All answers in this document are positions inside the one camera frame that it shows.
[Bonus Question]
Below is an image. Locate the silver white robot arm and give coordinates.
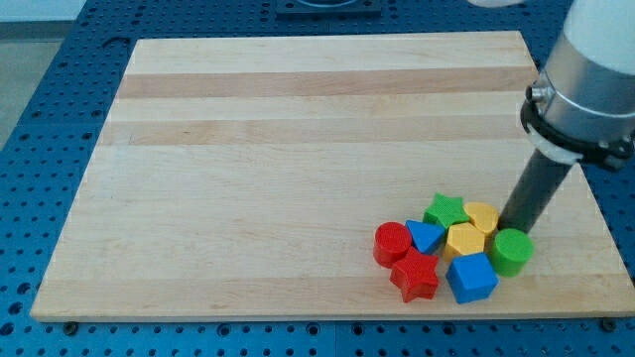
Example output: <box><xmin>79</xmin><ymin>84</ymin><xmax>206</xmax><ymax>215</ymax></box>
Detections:
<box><xmin>521</xmin><ymin>0</ymin><xmax>634</xmax><ymax>171</ymax></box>

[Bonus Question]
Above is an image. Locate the green star block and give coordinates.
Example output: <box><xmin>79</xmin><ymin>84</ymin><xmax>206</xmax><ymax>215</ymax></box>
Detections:
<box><xmin>423</xmin><ymin>192</ymin><xmax>469</xmax><ymax>229</ymax></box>

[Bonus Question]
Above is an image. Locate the red star block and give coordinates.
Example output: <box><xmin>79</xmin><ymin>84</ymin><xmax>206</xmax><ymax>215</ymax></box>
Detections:
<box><xmin>390</xmin><ymin>247</ymin><xmax>440</xmax><ymax>302</ymax></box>

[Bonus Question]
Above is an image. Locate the yellow heart block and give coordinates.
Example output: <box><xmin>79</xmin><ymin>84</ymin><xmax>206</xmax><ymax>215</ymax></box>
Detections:
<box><xmin>463</xmin><ymin>202</ymin><xmax>499</xmax><ymax>237</ymax></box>

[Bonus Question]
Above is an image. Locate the wooden board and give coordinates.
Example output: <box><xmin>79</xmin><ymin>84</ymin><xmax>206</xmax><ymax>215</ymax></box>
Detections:
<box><xmin>31</xmin><ymin>32</ymin><xmax>634</xmax><ymax>322</ymax></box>

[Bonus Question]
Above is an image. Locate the red cylinder block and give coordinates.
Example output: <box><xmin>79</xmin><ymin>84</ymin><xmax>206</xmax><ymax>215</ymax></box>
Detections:
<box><xmin>373</xmin><ymin>221</ymin><xmax>412</xmax><ymax>268</ymax></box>

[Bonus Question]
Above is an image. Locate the blue triangle block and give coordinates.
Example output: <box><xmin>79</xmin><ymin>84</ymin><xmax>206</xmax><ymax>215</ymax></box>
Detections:
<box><xmin>406</xmin><ymin>220</ymin><xmax>445</xmax><ymax>255</ymax></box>

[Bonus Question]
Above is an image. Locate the yellow hexagon block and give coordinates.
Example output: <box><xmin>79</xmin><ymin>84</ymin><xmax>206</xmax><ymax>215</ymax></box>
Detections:
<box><xmin>442</xmin><ymin>222</ymin><xmax>486</xmax><ymax>263</ymax></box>

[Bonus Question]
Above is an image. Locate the blue cube block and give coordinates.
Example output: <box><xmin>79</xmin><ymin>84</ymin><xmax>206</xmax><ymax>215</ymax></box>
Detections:
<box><xmin>445</xmin><ymin>253</ymin><xmax>499</xmax><ymax>304</ymax></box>

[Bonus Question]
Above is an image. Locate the green cylinder block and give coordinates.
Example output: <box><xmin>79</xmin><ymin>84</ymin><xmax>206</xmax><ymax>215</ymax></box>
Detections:
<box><xmin>489</xmin><ymin>228</ymin><xmax>534</xmax><ymax>277</ymax></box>

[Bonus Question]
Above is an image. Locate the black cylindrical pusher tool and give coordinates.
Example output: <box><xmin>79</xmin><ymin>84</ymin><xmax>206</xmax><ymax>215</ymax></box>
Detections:
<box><xmin>498</xmin><ymin>150</ymin><xmax>572</xmax><ymax>233</ymax></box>

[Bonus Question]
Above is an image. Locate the dark square base plate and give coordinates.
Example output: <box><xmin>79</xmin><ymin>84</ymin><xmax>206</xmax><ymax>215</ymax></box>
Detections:
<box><xmin>274</xmin><ymin>0</ymin><xmax>383</xmax><ymax>18</ymax></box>

